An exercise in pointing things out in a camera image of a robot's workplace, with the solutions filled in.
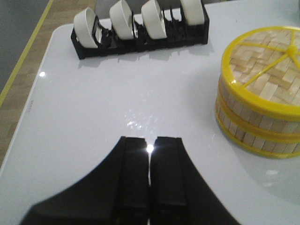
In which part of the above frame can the woven bamboo steamer lid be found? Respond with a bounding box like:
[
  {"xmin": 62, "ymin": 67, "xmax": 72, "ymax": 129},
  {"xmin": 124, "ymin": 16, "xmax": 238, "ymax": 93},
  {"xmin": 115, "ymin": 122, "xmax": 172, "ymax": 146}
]
[{"xmin": 220, "ymin": 26, "xmax": 300, "ymax": 122}]

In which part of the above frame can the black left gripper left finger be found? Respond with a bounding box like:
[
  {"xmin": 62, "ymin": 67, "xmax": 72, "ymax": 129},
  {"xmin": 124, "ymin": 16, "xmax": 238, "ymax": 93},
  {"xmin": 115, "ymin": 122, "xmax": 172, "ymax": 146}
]
[{"xmin": 21, "ymin": 136, "xmax": 149, "ymax": 225}]

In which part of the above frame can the white bowl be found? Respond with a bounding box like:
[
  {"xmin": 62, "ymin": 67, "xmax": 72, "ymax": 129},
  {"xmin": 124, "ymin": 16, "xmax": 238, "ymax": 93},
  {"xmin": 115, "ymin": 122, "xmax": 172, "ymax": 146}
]
[
  {"xmin": 141, "ymin": 0, "xmax": 167, "ymax": 40},
  {"xmin": 73, "ymin": 7, "xmax": 98, "ymax": 48},
  {"xmin": 109, "ymin": 0, "xmax": 134, "ymax": 40}
]

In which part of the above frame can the white bowl right end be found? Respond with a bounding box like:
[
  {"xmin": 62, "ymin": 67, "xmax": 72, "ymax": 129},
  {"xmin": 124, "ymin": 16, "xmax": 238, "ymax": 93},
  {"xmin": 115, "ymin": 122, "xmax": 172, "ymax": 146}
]
[{"xmin": 180, "ymin": 0, "xmax": 205, "ymax": 26}]

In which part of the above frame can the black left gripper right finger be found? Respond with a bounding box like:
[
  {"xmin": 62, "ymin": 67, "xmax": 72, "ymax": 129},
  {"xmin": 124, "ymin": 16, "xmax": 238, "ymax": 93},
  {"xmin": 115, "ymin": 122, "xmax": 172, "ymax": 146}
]
[{"xmin": 150, "ymin": 137, "xmax": 238, "ymax": 225}]

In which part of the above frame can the bamboo steamer drawer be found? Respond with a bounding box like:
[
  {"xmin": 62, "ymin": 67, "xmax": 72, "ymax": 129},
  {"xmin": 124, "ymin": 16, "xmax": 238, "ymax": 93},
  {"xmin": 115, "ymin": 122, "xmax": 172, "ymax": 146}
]
[
  {"xmin": 216, "ymin": 112, "xmax": 300, "ymax": 159},
  {"xmin": 216, "ymin": 79, "xmax": 300, "ymax": 144}
]

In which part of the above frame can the white bowl far left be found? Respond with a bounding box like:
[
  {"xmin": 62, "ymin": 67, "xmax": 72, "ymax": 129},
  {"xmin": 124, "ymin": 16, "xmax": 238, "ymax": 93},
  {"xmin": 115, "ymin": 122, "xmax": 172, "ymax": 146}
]
[{"xmin": 73, "ymin": 7, "xmax": 98, "ymax": 48}]

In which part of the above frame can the black bowl rack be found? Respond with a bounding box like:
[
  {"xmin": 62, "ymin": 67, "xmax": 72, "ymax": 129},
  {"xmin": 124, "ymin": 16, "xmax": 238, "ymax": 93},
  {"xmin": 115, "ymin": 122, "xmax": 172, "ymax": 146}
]
[{"xmin": 71, "ymin": 1, "xmax": 210, "ymax": 60}]

